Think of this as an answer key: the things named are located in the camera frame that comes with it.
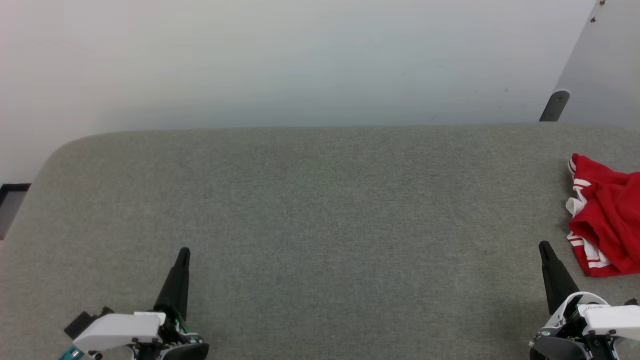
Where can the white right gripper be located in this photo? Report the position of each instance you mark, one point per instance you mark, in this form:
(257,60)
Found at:
(600,325)

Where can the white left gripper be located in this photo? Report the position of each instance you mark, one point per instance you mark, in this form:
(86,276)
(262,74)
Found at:
(120,330)

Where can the red and white basketball jersey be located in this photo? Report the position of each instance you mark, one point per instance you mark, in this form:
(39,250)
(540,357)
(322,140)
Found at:
(615,215)

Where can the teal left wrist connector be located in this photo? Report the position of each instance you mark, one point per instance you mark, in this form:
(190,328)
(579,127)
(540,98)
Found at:
(70,354)

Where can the light grey board panel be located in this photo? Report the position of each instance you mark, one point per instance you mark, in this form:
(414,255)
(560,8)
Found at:
(610,65)

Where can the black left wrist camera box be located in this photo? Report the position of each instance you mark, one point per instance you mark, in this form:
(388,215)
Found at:
(82,322)

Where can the dark grey metal bracket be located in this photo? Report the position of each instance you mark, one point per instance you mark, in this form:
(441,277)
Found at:
(555,106)

